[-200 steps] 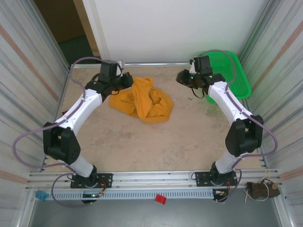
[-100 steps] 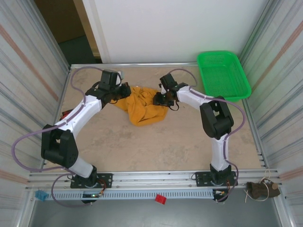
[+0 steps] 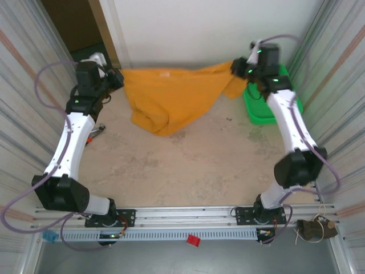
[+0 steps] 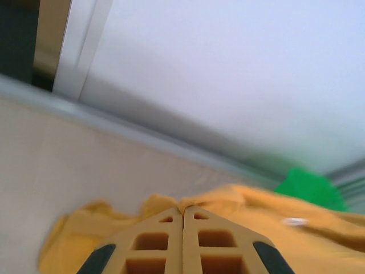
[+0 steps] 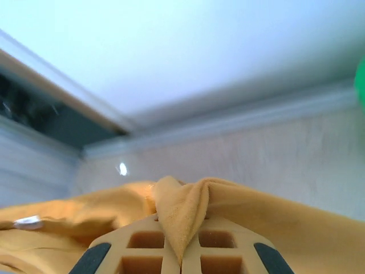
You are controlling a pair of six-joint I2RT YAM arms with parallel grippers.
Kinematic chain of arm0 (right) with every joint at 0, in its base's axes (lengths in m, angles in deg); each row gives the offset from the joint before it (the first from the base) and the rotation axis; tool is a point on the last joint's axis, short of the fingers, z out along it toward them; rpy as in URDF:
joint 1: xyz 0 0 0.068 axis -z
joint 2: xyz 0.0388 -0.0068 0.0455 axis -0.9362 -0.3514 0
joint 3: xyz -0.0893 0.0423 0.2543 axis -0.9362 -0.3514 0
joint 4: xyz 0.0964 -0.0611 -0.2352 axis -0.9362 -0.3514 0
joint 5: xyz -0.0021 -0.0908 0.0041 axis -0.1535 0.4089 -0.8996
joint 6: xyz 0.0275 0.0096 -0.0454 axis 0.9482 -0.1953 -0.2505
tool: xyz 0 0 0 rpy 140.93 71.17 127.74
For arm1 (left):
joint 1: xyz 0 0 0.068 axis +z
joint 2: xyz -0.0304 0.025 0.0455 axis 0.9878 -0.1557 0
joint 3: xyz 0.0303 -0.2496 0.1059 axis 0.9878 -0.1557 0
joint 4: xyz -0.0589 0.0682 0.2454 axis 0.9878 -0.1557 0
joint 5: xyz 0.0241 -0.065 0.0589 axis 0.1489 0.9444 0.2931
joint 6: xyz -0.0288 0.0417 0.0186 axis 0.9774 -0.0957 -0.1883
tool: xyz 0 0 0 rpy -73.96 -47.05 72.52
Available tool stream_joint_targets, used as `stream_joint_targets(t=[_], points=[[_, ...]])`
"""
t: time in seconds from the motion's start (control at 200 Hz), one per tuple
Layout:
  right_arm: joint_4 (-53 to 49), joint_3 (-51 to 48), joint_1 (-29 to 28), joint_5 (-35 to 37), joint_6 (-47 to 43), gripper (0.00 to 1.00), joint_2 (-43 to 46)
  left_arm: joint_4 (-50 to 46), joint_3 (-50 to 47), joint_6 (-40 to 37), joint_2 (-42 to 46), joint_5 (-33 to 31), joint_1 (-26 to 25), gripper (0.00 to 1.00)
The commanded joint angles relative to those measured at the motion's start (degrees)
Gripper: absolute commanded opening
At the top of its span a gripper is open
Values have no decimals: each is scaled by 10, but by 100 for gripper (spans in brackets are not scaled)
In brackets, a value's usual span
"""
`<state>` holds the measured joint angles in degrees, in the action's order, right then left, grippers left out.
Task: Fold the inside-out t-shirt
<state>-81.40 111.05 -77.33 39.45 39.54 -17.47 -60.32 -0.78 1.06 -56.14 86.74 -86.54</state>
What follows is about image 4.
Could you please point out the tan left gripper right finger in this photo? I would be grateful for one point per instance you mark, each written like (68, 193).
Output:
(216, 248)

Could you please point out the green plastic basket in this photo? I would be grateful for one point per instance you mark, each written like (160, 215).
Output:
(310, 188)

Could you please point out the yellow t-shirt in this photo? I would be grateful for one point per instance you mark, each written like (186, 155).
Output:
(299, 245)

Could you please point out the brown wooden door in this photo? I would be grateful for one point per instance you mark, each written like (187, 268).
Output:
(51, 28)

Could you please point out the aluminium table edge rail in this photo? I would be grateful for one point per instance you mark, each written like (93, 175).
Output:
(114, 120)

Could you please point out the white door frame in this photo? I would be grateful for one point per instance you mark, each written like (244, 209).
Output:
(82, 42)

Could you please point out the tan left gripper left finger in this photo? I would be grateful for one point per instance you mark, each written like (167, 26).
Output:
(154, 245)

